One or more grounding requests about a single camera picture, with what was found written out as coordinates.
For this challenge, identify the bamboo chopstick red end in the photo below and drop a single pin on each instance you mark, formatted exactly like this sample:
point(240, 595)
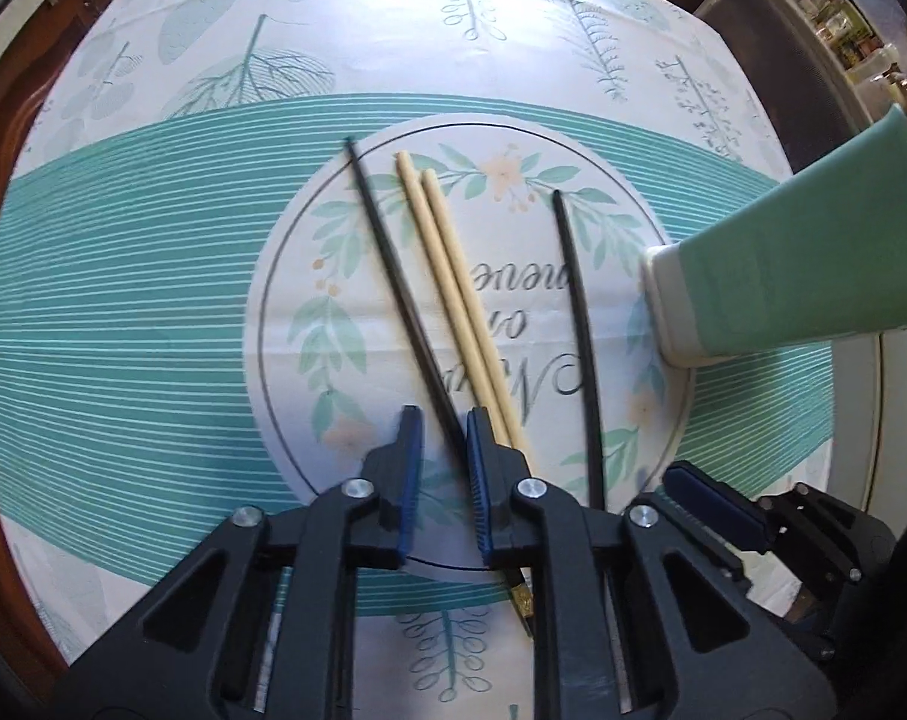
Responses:
point(487, 349)
point(410, 177)

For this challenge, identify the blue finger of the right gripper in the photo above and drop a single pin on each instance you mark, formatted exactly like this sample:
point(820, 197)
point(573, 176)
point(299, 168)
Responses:
point(719, 507)

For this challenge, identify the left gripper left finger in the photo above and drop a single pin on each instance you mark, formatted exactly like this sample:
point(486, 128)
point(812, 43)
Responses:
point(395, 469)

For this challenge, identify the black chopstick gold band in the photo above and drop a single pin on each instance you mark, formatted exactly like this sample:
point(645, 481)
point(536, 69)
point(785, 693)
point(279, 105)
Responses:
point(455, 430)

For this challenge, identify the green utensil holder box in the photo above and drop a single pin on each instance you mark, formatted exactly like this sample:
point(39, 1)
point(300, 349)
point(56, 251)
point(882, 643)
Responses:
point(820, 256)

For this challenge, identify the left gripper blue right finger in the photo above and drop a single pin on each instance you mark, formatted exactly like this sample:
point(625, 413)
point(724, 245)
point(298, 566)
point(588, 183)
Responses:
point(508, 503)

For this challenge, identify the leaf patterned teal tablecloth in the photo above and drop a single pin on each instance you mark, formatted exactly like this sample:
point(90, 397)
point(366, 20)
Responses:
point(194, 316)

